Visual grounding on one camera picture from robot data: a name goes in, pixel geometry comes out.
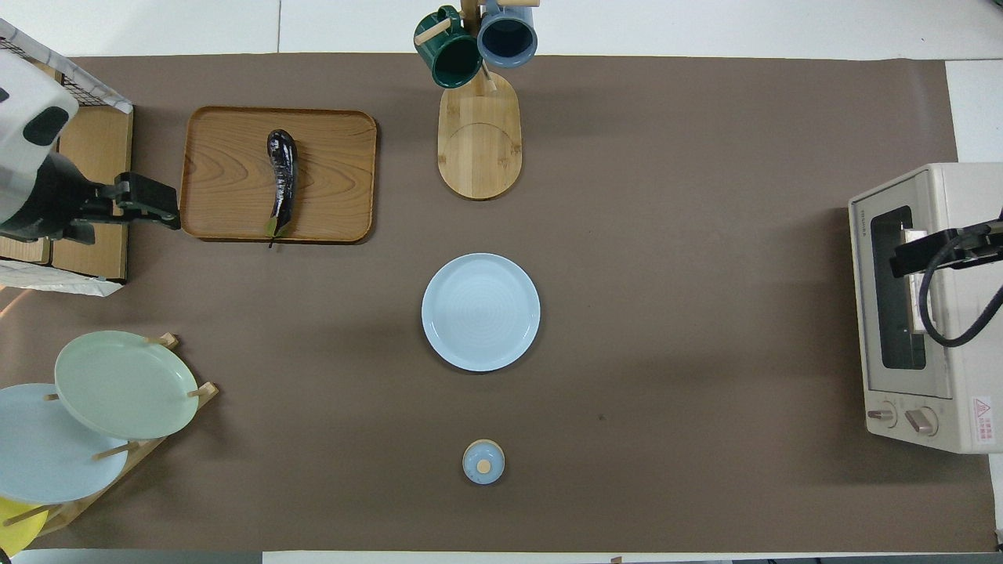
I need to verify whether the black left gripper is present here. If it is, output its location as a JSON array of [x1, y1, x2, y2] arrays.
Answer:
[[0, 153, 183, 242]]

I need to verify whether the pale green plate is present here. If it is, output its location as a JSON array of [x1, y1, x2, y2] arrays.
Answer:
[[54, 330, 200, 440]]

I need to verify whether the brown paper table mat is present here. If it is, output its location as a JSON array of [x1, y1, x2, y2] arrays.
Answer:
[[0, 53, 998, 553]]

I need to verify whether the wooden serving tray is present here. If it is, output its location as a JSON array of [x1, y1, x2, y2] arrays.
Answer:
[[179, 107, 378, 244]]

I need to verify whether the yellow plate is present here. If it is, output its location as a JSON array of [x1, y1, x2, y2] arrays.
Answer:
[[0, 497, 49, 559]]

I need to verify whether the light blue racked plate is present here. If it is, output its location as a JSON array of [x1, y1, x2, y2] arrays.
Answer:
[[0, 383, 130, 505]]

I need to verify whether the light blue serving plate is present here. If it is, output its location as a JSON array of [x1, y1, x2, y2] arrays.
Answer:
[[422, 252, 541, 373]]

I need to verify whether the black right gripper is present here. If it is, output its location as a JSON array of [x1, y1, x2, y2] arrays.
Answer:
[[891, 211, 1003, 280]]

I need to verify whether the wooden mug tree stand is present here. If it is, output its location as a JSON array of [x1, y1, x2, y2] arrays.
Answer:
[[414, 0, 540, 201]]

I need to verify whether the glass oven door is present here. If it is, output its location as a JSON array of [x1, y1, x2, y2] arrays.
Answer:
[[849, 174, 954, 399]]

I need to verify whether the wooden shelf with wire mesh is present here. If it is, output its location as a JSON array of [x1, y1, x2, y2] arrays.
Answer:
[[0, 20, 134, 297]]

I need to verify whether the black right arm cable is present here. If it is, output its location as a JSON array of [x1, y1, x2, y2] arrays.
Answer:
[[919, 231, 1003, 348]]

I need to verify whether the dark green mug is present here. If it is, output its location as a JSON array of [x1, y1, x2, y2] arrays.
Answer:
[[414, 6, 483, 89]]

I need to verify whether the wooden plate rack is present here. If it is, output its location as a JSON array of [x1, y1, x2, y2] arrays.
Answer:
[[35, 333, 220, 537]]

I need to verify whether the blue mug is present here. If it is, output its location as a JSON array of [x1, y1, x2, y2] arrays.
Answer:
[[476, 0, 539, 69]]

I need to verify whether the cream toaster oven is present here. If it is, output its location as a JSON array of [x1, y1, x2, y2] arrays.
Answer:
[[848, 162, 1003, 454]]

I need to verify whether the dark purple eggplant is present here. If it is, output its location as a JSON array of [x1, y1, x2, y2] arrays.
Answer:
[[266, 129, 299, 248]]

